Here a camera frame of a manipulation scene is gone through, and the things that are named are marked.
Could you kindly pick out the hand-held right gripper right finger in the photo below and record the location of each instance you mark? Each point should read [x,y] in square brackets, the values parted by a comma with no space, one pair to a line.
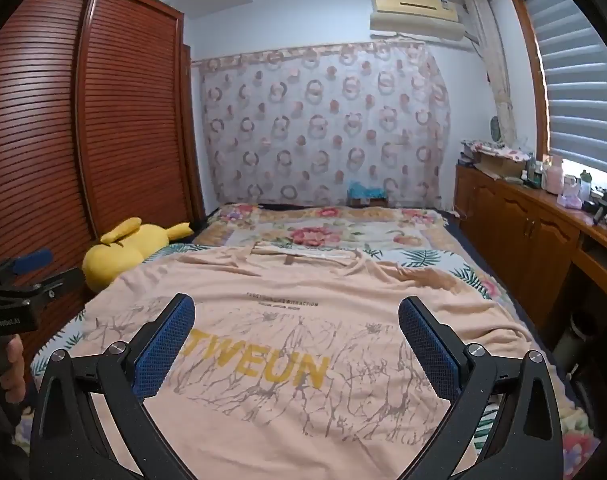
[428,355]

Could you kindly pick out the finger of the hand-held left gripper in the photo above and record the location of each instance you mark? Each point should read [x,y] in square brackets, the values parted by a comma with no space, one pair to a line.
[33,259]
[58,282]

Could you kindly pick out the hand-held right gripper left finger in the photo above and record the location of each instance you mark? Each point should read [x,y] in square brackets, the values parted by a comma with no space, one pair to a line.
[166,350]

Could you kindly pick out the peach printed t-shirt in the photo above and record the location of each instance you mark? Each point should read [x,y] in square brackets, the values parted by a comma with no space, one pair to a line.
[283,410]

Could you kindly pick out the person's left hand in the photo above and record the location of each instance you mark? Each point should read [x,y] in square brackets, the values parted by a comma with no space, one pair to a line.
[15,375]

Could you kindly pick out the yellow plush toy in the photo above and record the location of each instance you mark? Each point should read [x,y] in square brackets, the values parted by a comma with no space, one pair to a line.
[123,255]

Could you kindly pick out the leaf-print bed sheet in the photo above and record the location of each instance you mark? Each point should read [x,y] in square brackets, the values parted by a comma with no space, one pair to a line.
[423,260]

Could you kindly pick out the floral bed blanket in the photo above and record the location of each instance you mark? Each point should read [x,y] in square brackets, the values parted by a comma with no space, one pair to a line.
[209,217]

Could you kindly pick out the wooden cabinet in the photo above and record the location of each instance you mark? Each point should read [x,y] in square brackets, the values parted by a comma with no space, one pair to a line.
[513,215]

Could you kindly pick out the small cardboard box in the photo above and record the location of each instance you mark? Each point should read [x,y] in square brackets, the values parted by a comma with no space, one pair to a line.
[368,202]

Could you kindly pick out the wooden louvered wardrobe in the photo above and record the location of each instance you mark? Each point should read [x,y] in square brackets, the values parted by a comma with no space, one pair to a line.
[123,110]

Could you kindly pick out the light blue cloth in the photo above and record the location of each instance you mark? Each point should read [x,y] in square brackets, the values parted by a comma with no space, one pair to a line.
[366,189]

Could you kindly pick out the open cardboard box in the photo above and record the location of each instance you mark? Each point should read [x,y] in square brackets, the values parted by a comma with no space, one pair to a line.
[498,165]

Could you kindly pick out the dark bottle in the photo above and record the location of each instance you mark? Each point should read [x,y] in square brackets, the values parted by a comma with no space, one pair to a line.
[531,169]

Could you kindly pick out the purple plastic bag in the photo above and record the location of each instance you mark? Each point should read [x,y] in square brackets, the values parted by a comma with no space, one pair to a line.
[569,196]

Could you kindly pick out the floral cloth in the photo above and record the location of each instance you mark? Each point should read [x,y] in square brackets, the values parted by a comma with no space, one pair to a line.
[498,149]

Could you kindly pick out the pink bottle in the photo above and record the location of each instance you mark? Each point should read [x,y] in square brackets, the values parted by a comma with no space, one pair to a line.
[553,175]

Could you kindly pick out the green-capped bottle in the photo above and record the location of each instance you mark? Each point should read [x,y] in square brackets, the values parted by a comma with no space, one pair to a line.
[586,182]

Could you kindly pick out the small round fan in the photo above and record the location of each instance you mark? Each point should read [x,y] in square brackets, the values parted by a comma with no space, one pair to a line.
[496,129]

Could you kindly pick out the patterned lace curtain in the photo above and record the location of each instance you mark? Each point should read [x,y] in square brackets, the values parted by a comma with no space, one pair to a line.
[308,125]

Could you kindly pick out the cream bundled curtain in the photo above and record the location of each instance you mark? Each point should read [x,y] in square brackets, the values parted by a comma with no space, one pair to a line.
[498,75]

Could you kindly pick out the grey window blind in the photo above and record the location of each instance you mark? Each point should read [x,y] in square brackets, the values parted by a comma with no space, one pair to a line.
[578,85]

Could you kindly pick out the cream air conditioner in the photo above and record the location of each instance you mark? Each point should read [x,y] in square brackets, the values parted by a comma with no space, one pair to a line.
[413,15]

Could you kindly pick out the wooden window frame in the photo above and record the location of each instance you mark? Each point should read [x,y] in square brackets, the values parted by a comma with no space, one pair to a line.
[529,60]

